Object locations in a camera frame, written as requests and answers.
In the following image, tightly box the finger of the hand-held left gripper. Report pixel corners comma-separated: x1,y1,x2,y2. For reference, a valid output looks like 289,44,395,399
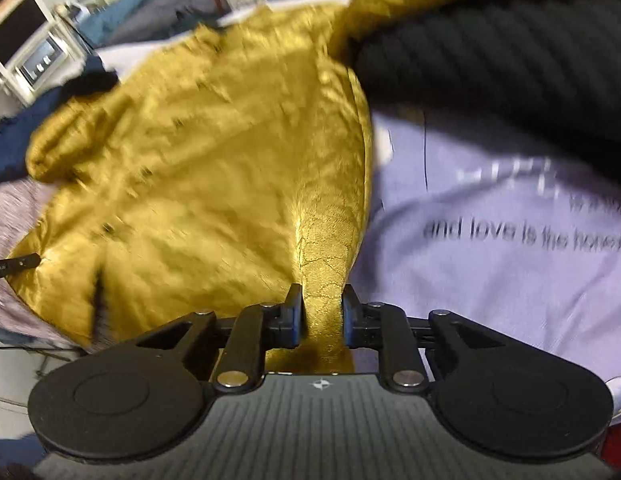
0,254,42,283

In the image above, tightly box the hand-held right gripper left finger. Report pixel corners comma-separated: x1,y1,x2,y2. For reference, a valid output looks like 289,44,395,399
135,284,305,393

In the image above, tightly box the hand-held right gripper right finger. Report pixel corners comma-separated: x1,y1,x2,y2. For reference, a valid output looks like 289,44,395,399
342,284,506,391

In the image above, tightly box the yellow garment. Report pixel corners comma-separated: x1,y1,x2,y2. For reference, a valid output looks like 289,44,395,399
10,0,621,376

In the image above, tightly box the heathered pink cloth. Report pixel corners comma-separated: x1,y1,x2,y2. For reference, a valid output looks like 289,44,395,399
0,177,91,351

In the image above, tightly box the navy blue garment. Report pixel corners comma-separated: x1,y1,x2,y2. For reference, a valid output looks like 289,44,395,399
0,55,121,186

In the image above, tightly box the lavender printed t-shirt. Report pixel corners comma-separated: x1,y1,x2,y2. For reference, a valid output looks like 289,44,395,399
93,0,621,391

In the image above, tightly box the white shelf unit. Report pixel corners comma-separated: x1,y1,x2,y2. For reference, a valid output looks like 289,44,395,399
0,0,91,106

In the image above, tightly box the teal cloth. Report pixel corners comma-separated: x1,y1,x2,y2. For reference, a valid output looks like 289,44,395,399
78,0,176,48

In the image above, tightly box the black ribbed sweater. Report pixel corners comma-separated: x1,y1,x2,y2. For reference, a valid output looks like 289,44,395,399
351,0,621,196

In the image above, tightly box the grey duvet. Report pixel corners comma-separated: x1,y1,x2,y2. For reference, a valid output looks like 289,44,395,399
108,0,226,46

